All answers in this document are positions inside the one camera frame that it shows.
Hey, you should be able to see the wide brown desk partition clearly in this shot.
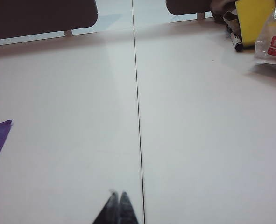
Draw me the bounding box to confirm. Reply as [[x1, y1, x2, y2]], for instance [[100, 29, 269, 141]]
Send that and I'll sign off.
[[0, 0, 99, 42]]

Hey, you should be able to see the yellow box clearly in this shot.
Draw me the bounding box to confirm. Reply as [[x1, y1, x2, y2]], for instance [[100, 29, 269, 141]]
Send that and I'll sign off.
[[235, 0, 276, 51]]

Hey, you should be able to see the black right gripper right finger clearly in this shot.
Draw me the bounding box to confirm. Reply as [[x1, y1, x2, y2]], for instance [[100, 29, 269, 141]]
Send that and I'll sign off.
[[119, 191, 139, 224]]

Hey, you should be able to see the clear bag with red print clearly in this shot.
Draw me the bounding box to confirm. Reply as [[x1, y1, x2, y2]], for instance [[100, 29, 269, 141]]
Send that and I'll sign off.
[[253, 0, 276, 74]]

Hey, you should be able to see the black marker pen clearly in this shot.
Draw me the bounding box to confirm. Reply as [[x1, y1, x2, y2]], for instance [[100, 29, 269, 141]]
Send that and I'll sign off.
[[226, 25, 245, 53]]

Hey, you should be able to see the crumpled paper wrapper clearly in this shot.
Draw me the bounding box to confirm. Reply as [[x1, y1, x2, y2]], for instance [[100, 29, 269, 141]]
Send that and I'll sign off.
[[222, 9, 240, 38]]

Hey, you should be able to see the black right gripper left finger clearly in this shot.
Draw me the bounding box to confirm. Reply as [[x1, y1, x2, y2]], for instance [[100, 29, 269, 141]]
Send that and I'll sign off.
[[92, 191, 120, 224]]

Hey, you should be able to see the narrow brown desk partition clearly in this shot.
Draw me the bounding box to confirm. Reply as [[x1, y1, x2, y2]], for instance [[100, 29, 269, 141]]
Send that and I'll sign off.
[[165, 0, 214, 16]]

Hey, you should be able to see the brown rounded object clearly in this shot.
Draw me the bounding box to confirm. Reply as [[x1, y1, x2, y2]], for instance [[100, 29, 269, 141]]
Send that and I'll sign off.
[[210, 0, 238, 23]]

